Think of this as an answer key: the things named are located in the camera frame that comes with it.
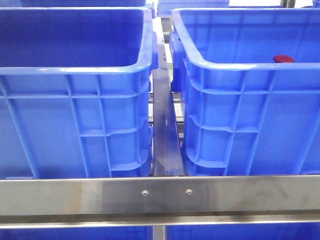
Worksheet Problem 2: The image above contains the red mushroom button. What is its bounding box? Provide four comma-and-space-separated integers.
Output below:
273, 54, 295, 64

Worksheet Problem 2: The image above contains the steel centre divider bar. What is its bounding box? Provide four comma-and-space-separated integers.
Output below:
152, 32, 185, 177

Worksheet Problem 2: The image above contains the large blue crate right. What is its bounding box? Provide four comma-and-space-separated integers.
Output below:
170, 8, 320, 176

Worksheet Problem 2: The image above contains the large blue crate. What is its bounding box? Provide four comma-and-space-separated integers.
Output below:
0, 7, 158, 180
170, 8, 320, 176

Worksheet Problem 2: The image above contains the large blue crate left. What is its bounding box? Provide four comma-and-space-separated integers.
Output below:
0, 7, 158, 180

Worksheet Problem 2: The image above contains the blue crate behind right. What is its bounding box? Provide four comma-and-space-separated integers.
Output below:
157, 0, 230, 16

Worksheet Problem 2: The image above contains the blue crate lower left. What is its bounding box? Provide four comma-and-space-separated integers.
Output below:
0, 226, 153, 240

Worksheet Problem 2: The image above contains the blue crate behind left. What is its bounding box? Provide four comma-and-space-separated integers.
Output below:
0, 0, 156, 18

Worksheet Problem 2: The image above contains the blue crate lower right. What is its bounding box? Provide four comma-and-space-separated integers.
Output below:
166, 222, 320, 240

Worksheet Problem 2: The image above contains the stainless steel front rail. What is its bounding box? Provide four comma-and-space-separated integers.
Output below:
0, 175, 320, 229

